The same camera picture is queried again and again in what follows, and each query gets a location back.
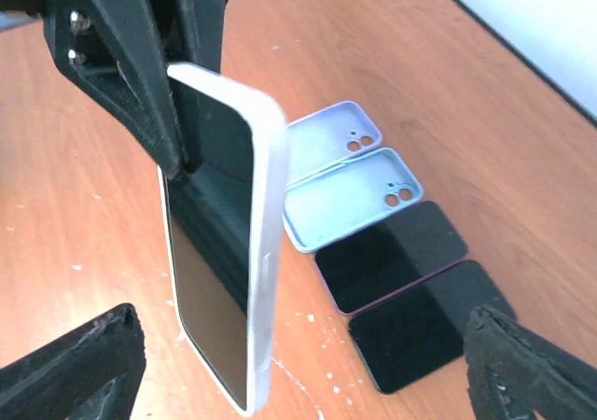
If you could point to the purple phone black screen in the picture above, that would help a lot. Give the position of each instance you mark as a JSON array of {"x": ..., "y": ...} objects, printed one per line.
[{"x": 389, "y": 257}]

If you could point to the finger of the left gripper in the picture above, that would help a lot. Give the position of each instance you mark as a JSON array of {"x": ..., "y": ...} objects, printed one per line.
[{"x": 191, "y": 31}]

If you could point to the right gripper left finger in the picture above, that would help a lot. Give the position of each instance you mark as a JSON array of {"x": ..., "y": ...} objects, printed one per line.
[{"x": 91, "y": 372}]

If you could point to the lilac phone case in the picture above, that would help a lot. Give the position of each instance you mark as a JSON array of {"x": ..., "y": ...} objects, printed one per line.
[{"x": 327, "y": 137}]

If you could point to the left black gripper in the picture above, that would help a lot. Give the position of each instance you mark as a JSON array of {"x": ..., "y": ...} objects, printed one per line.
[{"x": 112, "y": 50}]

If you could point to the light blue phone case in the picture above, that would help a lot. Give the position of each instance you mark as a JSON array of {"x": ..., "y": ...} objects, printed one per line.
[{"x": 347, "y": 198}]

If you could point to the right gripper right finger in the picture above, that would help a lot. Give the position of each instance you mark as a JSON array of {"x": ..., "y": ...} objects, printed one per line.
[{"x": 514, "y": 373}]

